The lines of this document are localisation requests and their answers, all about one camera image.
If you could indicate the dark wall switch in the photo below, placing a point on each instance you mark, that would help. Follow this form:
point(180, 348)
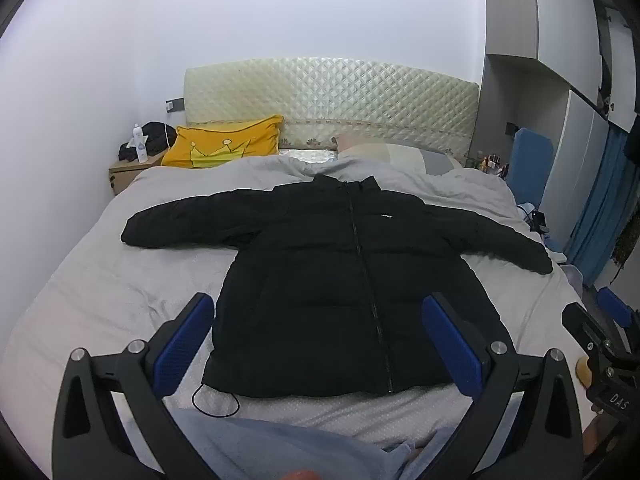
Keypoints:
point(510, 129)

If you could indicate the white quilted mattress pad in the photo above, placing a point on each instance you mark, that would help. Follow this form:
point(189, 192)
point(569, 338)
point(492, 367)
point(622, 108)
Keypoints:
point(325, 417)

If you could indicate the yellow crown print pillow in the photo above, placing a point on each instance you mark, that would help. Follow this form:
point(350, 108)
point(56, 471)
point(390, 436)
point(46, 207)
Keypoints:
point(220, 145)

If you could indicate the white bottle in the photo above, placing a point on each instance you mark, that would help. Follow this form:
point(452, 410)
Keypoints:
point(141, 147)

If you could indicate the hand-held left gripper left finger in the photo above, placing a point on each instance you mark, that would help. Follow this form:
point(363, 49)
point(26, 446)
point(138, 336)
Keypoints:
point(182, 347)

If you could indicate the blue curtain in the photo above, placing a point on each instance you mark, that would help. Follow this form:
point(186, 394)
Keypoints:
point(597, 200)

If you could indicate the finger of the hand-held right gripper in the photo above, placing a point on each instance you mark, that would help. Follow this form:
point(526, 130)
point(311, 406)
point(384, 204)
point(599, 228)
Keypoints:
point(616, 305)
point(582, 327)

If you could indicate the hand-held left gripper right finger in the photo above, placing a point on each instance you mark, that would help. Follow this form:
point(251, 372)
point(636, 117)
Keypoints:
point(452, 347)

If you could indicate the white wardrobe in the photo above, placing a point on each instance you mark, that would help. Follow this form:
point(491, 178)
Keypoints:
point(560, 35)

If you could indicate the person's light blue clothing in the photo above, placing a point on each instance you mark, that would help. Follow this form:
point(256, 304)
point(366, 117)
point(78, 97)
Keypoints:
point(280, 447)

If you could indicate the patterned hanging cloth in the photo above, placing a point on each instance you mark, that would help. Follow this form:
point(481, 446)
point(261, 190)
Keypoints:
point(627, 245)

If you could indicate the wall socket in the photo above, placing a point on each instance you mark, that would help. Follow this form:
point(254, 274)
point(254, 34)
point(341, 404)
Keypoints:
point(174, 105)

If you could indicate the black bag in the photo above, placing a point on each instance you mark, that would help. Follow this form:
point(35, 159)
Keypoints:
point(157, 137)

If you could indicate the small black device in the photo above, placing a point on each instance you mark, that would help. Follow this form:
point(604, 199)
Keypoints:
point(539, 222)

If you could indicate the wooden nightstand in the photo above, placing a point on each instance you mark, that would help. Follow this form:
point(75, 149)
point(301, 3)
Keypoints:
point(125, 176)

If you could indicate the grey bed blanket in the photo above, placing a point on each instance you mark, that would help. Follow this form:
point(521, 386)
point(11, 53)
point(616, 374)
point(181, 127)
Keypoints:
point(125, 285)

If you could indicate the row of cosmetic bottles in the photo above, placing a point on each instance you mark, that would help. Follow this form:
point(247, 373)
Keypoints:
point(487, 164)

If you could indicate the beige grey striped pillow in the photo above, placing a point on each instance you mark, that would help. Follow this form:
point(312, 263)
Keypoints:
point(400, 157)

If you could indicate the black puffer jacket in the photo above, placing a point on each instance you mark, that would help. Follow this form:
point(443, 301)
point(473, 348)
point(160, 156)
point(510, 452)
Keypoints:
point(310, 270)

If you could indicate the pink pillow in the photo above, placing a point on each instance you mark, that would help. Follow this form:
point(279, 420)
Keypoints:
point(352, 140)

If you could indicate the cream quilted headboard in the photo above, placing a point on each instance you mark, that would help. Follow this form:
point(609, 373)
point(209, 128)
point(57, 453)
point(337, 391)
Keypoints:
point(325, 95)

